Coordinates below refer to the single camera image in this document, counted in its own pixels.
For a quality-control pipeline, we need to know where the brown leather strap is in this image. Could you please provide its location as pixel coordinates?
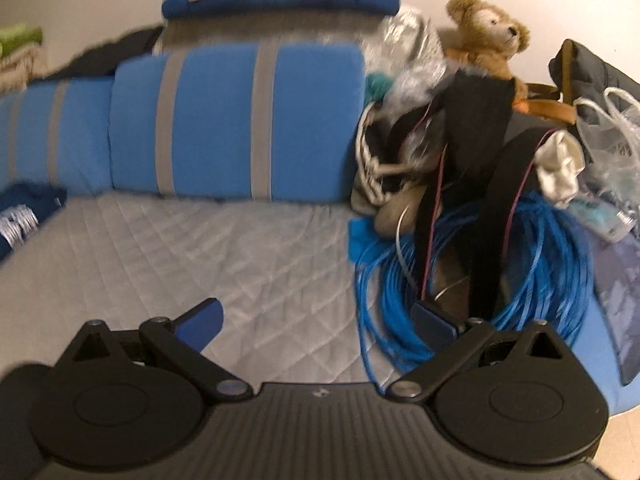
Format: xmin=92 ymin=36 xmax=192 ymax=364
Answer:
xmin=517 ymin=40 xmax=577 ymax=127

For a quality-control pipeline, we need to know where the dark blue sweatshirt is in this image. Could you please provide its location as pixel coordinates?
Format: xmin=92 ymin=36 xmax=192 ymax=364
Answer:
xmin=0 ymin=182 xmax=68 ymax=264

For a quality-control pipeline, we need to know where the brown teddy bear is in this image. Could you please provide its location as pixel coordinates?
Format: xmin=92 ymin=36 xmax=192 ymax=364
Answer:
xmin=444 ymin=0 xmax=532 ymax=103

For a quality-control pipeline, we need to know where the beige bag with white cord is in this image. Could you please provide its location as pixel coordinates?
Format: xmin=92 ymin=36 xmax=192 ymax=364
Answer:
xmin=350 ymin=104 xmax=443 ymax=238

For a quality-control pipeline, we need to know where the crumpled white cloth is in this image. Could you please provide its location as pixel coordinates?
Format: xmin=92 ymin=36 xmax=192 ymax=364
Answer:
xmin=531 ymin=130 xmax=587 ymax=211

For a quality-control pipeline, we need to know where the grey quilted bed cover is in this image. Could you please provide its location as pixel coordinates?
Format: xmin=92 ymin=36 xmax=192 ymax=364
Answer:
xmin=0 ymin=192 xmax=403 ymax=397

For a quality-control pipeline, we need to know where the black padded bag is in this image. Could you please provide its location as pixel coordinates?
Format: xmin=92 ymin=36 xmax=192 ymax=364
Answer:
xmin=548 ymin=38 xmax=640 ymax=163

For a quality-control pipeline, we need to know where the blue grey striped pillow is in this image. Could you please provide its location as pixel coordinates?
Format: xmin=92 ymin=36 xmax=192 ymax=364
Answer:
xmin=0 ymin=77 xmax=116 ymax=197
xmin=107 ymin=42 xmax=368 ymax=206

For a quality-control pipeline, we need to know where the light green cloth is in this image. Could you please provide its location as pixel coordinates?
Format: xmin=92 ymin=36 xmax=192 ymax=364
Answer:
xmin=0 ymin=23 xmax=44 ymax=57

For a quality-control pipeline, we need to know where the crumpled clear plastic wrap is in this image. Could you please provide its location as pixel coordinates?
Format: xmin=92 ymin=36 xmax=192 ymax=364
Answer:
xmin=364 ymin=5 xmax=449 ymax=108

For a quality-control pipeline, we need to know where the dark printed cloth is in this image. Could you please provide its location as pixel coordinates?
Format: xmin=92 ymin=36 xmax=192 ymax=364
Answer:
xmin=589 ymin=234 xmax=640 ymax=387

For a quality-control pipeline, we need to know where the black cloth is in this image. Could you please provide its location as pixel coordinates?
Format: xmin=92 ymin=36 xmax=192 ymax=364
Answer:
xmin=44 ymin=25 xmax=167 ymax=82

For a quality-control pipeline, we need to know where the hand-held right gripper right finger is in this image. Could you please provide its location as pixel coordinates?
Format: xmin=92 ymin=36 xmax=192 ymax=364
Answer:
xmin=389 ymin=300 xmax=564 ymax=404

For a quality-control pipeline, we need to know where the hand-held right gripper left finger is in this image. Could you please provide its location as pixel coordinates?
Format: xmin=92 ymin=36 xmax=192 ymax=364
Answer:
xmin=71 ymin=297 xmax=253 ymax=404

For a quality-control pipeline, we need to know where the clear plastic bag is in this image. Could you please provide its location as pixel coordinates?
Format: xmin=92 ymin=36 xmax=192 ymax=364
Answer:
xmin=571 ymin=86 xmax=640 ymax=242

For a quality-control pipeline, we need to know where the black strap with red edge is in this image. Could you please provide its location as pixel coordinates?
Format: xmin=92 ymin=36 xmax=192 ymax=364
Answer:
xmin=389 ymin=71 xmax=557 ymax=322

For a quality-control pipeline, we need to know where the coiled blue cable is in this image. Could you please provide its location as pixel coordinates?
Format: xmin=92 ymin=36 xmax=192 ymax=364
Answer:
xmin=350 ymin=194 xmax=594 ymax=392

